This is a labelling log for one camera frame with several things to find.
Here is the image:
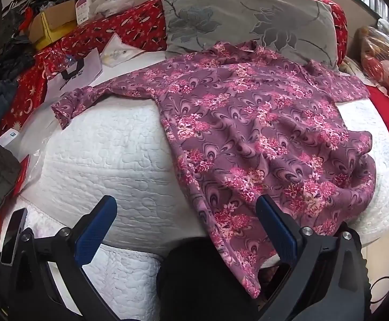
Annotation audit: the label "grey floral pillow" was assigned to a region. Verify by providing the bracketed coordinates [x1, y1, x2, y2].
[162, 0, 338, 70]

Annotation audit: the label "red patterned quilt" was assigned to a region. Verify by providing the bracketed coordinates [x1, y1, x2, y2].
[0, 0, 348, 142]

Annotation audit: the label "white quilted mattress cover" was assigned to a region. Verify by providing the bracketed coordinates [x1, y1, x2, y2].
[12, 52, 389, 320]

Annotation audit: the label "yellow cardboard box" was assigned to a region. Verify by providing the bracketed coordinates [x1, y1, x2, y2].
[27, 0, 77, 51]

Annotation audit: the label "white plastic bag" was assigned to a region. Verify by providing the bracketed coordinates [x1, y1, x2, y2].
[89, 0, 134, 18]

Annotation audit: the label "purple floral blouse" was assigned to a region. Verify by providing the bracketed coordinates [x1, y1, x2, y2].
[52, 41, 376, 297]

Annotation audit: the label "bagged stuffed toys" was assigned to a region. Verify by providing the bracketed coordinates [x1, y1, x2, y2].
[357, 26, 389, 97]

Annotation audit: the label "clear plastic packet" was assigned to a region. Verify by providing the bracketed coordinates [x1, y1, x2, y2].
[100, 33, 144, 67]

